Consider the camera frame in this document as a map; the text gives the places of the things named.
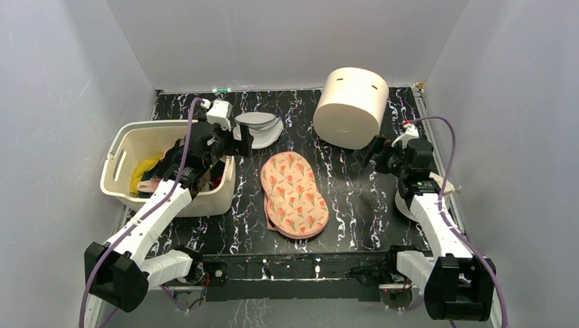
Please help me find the white mesh laundry bag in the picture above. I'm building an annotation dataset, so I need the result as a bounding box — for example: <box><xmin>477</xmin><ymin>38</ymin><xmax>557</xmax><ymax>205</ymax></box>
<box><xmin>233</xmin><ymin>111</ymin><xmax>284</xmax><ymax>150</ymax></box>

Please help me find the beige round mesh bag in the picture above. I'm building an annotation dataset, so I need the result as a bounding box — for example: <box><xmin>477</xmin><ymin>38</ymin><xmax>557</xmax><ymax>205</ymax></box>
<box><xmin>394</xmin><ymin>171</ymin><xmax>455</xmax><ymax>223</ymax></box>

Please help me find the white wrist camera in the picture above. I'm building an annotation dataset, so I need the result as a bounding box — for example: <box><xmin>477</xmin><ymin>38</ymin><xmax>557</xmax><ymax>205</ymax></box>
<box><xmin>391</xmin><ymin>121</ymin><xmax>420</xmax><ymax>150</ymax></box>
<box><xmin>206</xmin><ymin>100</ymin><xmax>233</xmax><ymax>131</ymax></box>

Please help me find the pink garment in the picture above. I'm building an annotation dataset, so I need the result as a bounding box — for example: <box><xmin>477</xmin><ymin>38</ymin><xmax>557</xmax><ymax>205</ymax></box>
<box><xmin>137</xmin><ymin>177</ymin><xmax>162</xmax><ymax>194</ymax></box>

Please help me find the cream round drum container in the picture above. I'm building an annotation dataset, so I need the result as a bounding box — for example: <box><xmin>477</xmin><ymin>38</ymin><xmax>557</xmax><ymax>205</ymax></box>
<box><xmin>313</xmin><ymin>67</ymin><xmax>389</xmax><ymax>150</ymax></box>

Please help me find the yellow garment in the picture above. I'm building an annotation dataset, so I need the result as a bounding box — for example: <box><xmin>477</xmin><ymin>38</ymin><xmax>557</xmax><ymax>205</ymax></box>
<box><xmin>129</xmin><ymin>154</ymin><xmax>163</xmax><ymax>195</ymax></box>

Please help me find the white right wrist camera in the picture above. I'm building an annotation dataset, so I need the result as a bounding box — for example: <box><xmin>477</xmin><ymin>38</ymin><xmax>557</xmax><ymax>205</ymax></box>
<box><xmin>391</xmin><ymin>121</ymin><xmax>420</xmax><ymax>150</ymax></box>

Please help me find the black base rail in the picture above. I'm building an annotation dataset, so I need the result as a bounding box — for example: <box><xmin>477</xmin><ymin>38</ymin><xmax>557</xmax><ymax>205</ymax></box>
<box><xmin>160</xmin><ymin>251</ymin><xmax>414</xmax><ymax>303</ymax></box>

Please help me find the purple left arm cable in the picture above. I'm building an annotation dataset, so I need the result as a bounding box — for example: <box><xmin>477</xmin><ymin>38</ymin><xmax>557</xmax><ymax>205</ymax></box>
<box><xmin>79</xmin><ymin>97</ymin><xmax>211</xmax><ymax>328</ymax></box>

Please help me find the cream perforated laundry basket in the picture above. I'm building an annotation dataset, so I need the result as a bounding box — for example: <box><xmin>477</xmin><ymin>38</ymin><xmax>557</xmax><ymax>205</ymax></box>
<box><xmin>100</xmin><ymin>120</ymin><xmax>236</xmax><ymax>217</ymax></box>

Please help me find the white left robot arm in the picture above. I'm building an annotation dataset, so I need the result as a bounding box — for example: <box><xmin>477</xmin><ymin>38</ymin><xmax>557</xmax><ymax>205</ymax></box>
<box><xmin>83</xmin><ymin>121</ymin><xmax>253</xmax><ymax>312</ymax></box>

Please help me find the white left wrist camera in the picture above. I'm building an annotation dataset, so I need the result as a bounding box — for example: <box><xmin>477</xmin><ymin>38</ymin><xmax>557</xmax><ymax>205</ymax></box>
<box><xmin>206</xmin><ymin>100</ymin><xmax>233</xmax><ymax>131</ymax></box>

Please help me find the floral mesh laundry bag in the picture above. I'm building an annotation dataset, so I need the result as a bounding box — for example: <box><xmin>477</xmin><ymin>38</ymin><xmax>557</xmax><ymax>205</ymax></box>
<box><xmin>259</xmin><ymin>152</ymin><xmax>329</xmax><ymax>240</ymax></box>

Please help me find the black bra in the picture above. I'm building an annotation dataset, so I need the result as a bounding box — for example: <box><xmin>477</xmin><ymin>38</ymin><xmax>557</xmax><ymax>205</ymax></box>
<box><xmin>152</xmin><ymin>139</ymin><xmax>184</xmax><ymax>181</ymax></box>

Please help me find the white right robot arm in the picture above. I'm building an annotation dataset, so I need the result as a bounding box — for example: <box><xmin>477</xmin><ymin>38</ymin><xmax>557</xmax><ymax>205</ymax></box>
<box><xmin>354</xmin><ymin>136</ymin><xmax>496</xmax><ymax>321</ymax></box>

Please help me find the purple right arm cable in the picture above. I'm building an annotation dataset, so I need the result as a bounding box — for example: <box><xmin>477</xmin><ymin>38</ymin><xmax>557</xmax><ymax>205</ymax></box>
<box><xmin>402</xmin><ymin>115</ymin><xmax>509</xmax><ymax>328</ymax></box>

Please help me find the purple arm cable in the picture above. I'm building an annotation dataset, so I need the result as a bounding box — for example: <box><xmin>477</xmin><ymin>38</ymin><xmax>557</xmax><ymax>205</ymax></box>
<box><xmin>402</xmin><ymin>115</ymin><xmax>509</xmax><ymax>328</ymax></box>
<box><xmin>79</xmin><ymin>97</ymin><xmax>211</xmax><ymax>328</ymax></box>

